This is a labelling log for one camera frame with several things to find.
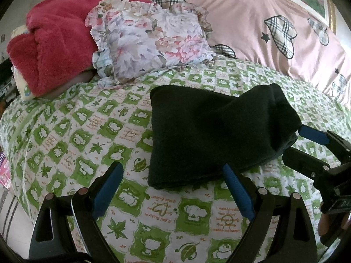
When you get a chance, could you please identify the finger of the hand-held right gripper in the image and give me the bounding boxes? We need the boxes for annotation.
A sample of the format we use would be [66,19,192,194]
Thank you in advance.
[298,125,351,167]
[282,147,331,182]

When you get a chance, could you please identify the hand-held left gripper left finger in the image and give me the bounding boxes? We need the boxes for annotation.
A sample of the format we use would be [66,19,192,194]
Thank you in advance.
[27,161,124,263]

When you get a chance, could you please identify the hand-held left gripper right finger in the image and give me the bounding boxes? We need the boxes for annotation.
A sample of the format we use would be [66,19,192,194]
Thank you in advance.
[222,164,320,263]

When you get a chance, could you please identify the black pants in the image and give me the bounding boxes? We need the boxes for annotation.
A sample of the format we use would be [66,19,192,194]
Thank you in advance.
[147,83,302,190]

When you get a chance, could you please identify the person's right hand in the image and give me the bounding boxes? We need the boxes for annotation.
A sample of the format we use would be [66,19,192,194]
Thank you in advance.
[318,211,347,236]

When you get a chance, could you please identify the green patterned bed sheet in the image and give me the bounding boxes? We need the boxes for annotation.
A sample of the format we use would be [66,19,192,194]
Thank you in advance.
[0,57,351,263]

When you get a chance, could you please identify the pink printed packet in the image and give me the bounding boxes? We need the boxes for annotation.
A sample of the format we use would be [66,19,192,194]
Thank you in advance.
[0,151,12,188]

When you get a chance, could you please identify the cream pillow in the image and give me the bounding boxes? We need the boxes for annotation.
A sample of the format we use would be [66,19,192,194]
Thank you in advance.
[11,24,37,102]

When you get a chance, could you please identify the pink heart-print pillow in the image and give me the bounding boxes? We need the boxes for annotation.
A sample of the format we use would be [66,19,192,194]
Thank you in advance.
[129,0,351,103]

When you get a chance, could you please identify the red fleece blanket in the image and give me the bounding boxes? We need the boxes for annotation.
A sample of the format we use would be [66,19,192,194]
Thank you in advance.
[7,0,154,97]

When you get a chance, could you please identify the floral ruffled pillow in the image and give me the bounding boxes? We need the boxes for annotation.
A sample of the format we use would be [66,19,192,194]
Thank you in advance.
[86,0,217,88]

